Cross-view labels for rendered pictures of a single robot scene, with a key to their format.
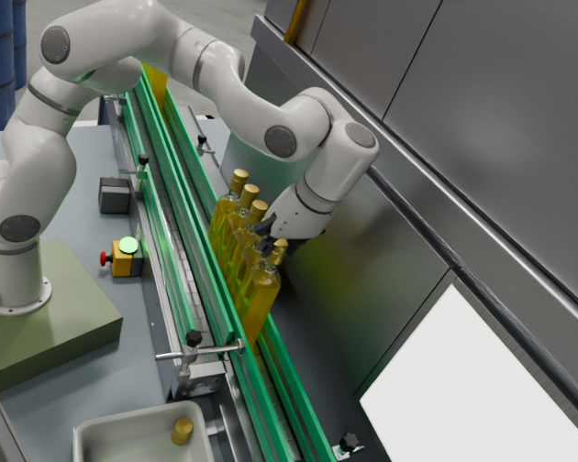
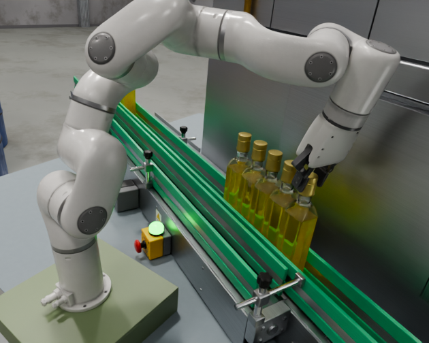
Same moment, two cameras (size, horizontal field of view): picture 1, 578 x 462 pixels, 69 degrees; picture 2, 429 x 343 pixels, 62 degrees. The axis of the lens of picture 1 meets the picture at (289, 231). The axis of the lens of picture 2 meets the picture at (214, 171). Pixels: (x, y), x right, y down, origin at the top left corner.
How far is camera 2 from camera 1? 0.21 m
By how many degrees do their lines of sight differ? 7
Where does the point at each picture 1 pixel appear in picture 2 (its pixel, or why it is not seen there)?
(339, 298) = (374, 211)
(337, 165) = (368, 77)
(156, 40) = (186, 19)
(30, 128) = (84, 131)
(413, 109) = (397, 26)
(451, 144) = not seen: outside the picture
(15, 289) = (85, 284)
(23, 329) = (101, 319)
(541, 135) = not seen: outside the picture
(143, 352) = (201, 316)
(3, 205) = (77, 201)
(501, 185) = not seen: outside the picture
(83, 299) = (138, 281)
